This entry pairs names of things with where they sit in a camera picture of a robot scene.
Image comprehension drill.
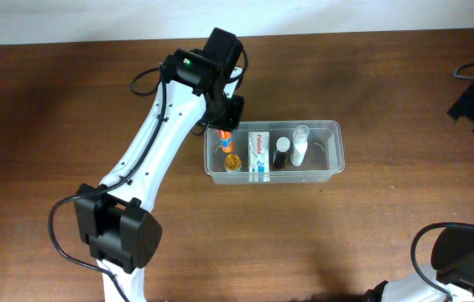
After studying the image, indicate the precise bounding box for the clear plastic container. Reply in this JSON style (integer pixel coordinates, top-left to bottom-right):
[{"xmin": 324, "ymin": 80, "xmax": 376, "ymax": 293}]
[{"xmin": 204, "ymin": 120, "xmax": 345, "ymax": 185}]

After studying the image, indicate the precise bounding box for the small gold-lidded jar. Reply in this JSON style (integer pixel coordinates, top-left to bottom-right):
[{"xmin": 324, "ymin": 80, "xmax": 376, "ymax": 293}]
[{"xmin": 224, "ymin": 154, "xmax": 242, "ymax": 172}]

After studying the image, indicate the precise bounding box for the white spray bottle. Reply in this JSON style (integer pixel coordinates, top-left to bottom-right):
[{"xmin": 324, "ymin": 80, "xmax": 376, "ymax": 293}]
[{"xmin": 289, "ymin": 125, "xmax": 310, "ymax": 167}]

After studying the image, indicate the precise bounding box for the orange effervescent tablet tube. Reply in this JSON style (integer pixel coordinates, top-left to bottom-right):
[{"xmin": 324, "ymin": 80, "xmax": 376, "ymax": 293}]
[{"xmin": 218, "ymin": 130, "xmax": 234, "ymax": 154}]

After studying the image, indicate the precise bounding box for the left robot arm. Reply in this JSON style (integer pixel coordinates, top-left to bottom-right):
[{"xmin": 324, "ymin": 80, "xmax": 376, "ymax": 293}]
[{"xmin": 74, "ymin": 28, "xmax": 247, "ymax": 301}]

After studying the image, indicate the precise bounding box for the black bottle white cap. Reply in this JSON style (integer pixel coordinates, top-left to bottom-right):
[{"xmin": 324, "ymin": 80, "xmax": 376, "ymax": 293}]
[{"xmin": 273, "ymin": 137, "xmax": 290, "ymax": 169}]

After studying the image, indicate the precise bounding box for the white blue medicine box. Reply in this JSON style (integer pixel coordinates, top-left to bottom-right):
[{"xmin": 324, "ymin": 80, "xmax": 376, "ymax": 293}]
[{"xmin": 248, "ymin": 132, "xmax": 270, "ymax": 182}]

